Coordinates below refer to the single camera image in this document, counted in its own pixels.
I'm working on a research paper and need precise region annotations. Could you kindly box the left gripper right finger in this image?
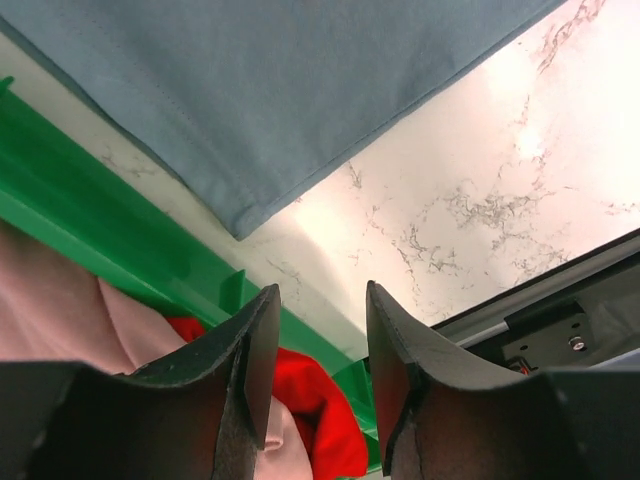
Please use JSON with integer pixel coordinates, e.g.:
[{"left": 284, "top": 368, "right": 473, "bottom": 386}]
[{"left": 366, "top": 282, "right": 639, "bottom": 479}]

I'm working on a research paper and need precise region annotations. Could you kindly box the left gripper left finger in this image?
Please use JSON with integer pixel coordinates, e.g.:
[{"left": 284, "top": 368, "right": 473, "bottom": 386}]
[{"left": 1, "top": 285, "right": 280, "bottom": 479}]

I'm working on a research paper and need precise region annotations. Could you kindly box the blue-grey t-shirt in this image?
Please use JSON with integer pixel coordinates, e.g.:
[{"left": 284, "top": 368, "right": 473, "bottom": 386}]
[{"left": 1, "top": 1, "right": 556, "bottom": 239}]

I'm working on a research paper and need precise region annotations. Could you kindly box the red folded t-shirt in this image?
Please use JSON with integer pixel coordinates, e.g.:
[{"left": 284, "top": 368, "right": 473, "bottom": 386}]
[{"left": 164, "top": 315, "right": 370, "bottom": 478}]

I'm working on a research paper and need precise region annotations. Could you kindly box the green plastic bin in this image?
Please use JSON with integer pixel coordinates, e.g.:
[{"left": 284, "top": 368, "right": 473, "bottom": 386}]
[{"left": 1, "top": 78, "right": 380, "bottom": 475}]

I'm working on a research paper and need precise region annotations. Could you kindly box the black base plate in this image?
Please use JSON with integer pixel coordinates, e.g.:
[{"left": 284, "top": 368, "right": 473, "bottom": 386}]
[{"left": 434, "top": 231, "right": 639, "bottom": 374}]

